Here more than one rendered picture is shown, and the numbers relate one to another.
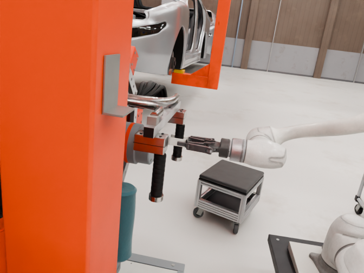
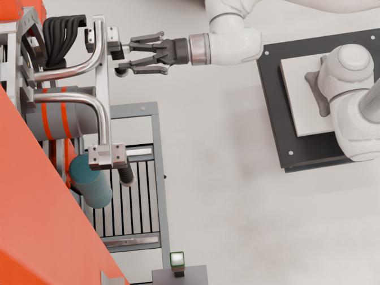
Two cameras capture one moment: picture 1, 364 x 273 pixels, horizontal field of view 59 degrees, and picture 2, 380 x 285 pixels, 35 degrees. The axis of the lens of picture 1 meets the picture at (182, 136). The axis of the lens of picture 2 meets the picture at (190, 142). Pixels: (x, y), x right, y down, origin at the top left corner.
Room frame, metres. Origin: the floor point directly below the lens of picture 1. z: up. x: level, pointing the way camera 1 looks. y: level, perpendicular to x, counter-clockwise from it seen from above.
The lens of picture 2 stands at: (0.30, -0.01, 2.30)
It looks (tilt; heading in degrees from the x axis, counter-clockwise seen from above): 67 degrees down; 349
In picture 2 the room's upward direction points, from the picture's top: 2 degrees counter-clockwise
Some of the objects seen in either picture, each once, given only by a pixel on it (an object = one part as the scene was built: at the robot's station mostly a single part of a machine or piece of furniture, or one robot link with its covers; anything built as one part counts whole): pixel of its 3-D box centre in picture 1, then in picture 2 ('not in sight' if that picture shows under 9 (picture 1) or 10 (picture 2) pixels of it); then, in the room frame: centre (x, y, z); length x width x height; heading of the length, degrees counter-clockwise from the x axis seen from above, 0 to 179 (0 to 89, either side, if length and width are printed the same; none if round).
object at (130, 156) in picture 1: (124, 141); (59, 113); (1.05, 0.20, 0.85); 0.21 x 0.14 x 0.14; 82
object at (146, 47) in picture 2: (201, 142); (148, 47); (1.21, -0.08, 0.83); 0.11 x 0.01 x 0.04; 71
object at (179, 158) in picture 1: (178, 141); (118, 57); (1.20, 0.01, 0.83); 0.04 x 0.04 x 0.16
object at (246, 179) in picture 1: (228, 194); not in sight; (2.11, -0.38, 0.17); 0.43 x 0.36 x 0.34; 152
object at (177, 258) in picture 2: not in sight; (177, 259); (0.64, -0.03, 0.64); 0.04 x 0.04 x 0.04; 82
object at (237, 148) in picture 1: (236, 149); (198, 50); (1.17, -0.21, 0.83); 0.09 x 0.06 x 0.09; 173
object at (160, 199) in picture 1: (158, 175); (124, 169); (0.86, 0.06, 0.83); 0.04 x 0.04 x 0.16
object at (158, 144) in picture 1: (151, 141); (107, 156); (0.87, 0.09, 0.93); 0.09 x 0.05 x 0.05; 82
